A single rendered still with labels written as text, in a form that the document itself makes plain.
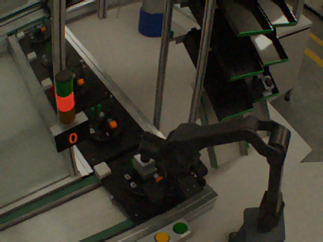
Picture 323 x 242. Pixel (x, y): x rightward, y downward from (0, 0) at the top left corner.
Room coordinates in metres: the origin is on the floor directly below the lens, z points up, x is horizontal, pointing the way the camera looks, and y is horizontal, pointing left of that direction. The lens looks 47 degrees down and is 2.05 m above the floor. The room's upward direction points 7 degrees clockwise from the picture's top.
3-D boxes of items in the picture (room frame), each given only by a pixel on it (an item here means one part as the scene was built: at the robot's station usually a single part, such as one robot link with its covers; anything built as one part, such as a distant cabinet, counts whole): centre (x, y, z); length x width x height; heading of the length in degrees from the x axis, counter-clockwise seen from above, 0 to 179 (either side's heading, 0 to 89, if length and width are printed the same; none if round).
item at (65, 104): (0.70, 0.25, 1.33); 0.05 x 0.05 x 0.05
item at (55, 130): (0.70, 0.25, 1.29); 0.12 x 0.05 x 0.25; 131
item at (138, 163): (0.74, 0.04, 1.06); 0.08 x 0.04 x 0.07; 41
